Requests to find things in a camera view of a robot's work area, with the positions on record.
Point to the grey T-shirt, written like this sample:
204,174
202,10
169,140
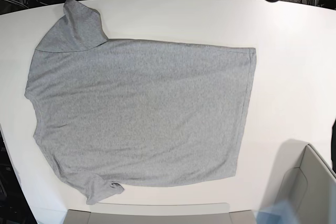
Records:
115,112

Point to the grey bin front edge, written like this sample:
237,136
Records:
199,213

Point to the blue translucent bag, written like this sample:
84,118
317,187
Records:
279,213

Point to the grey cardboard box right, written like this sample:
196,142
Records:
308,190

